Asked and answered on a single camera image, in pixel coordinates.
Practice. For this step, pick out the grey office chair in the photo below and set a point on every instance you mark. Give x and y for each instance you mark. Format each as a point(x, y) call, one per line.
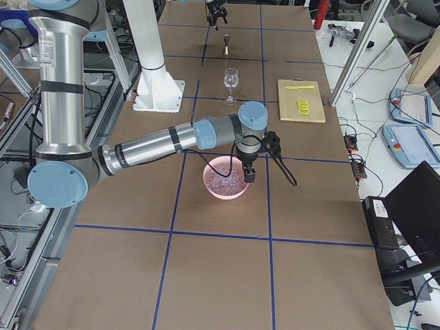
point(418, 29)

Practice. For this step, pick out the black monitor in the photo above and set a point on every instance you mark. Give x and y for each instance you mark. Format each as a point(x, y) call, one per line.
point(413, 206)

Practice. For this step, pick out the red fire extinguisher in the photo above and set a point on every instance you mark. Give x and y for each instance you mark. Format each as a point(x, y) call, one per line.
point(322, 10)

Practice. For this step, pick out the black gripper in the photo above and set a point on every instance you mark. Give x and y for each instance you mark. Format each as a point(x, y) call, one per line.
point(216, 7)
point(247, 159)

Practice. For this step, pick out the aluminium frame post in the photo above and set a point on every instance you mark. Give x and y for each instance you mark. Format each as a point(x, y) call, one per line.
point(371, 21)

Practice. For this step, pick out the blue teach pendant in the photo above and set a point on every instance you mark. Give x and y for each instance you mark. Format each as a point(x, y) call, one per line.
point(411, 107)
point(410, 145)

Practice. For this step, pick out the steel jigger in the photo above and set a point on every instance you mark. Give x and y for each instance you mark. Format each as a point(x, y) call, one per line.
point(226, 40)

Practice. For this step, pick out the clear ice cubes pile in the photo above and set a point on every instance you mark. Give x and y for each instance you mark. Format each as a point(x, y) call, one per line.
point(221, 180)

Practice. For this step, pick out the pink bowl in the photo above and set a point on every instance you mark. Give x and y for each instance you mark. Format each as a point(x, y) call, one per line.
point(232, 162)

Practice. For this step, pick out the near blue teach pendant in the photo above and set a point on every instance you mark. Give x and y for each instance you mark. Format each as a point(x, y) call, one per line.
point(410, 145)

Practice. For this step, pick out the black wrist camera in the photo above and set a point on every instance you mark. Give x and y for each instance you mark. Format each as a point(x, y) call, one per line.
point(272, 143)

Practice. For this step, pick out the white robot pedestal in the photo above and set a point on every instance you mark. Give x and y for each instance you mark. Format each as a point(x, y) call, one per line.
point(157, 90)

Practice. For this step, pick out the yellow plastic knife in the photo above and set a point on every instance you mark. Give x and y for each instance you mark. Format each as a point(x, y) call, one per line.
point(297, 87)

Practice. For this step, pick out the black box device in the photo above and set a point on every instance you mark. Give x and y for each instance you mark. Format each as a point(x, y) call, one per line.
point(380, 226)

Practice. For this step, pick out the bamboo cutting board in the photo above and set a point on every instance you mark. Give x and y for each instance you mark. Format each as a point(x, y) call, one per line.
point(287, 102)

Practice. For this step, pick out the far blue teach pendant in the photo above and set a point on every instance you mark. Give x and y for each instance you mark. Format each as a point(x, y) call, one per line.
point(411, 107)

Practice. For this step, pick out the crumpled clear plastic bag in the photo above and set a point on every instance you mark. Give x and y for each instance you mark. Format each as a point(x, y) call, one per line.
point(340, 32)

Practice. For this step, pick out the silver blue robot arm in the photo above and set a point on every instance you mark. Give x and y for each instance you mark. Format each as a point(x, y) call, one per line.
point(66, 167)

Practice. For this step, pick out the clear wine glass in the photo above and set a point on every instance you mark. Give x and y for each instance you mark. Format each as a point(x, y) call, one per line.
point(230, 80)

